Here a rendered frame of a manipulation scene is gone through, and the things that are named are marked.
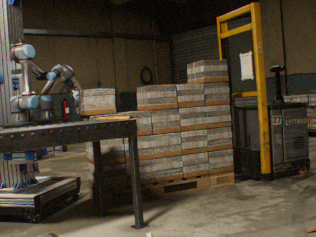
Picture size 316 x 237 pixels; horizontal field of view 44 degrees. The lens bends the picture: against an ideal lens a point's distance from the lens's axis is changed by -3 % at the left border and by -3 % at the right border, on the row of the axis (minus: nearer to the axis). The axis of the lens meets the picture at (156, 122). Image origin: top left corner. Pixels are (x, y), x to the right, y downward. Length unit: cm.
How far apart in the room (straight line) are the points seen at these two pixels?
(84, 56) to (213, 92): 761
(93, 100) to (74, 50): 761
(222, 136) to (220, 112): 25
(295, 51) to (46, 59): 632
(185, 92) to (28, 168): 165
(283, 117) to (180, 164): 124
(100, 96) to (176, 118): 78
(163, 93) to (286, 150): 148
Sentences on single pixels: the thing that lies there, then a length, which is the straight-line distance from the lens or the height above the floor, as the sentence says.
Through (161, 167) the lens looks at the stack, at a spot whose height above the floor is 28.
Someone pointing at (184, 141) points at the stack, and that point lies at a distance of 395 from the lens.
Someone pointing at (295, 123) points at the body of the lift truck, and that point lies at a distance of 451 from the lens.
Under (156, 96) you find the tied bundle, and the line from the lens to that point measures 383.
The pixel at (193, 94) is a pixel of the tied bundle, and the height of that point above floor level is 95.
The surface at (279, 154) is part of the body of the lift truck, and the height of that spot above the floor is 27.
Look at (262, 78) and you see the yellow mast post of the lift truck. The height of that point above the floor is 107.
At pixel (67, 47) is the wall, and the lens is 1113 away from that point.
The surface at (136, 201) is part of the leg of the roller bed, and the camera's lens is 297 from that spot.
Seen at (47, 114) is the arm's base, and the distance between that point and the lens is 389.
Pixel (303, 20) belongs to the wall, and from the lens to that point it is 1032.
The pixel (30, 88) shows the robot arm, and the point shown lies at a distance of 341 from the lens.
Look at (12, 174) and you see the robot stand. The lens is 380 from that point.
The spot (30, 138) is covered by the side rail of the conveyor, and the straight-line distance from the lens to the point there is 250.
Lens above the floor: 92
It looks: 3 degrees down
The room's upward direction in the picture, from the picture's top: 4 degrees counter-clockwise
